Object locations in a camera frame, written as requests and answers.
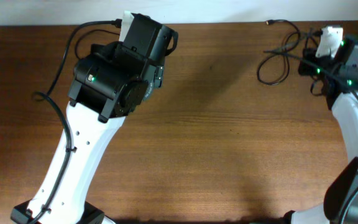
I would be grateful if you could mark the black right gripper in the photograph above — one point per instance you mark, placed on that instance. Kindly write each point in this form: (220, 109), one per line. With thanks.
(305, 66)

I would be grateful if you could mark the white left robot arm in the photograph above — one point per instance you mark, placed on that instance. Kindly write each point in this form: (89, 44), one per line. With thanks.
(107, 86)

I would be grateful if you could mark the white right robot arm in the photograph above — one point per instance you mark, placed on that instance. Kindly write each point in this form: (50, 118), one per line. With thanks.
(340, 204)

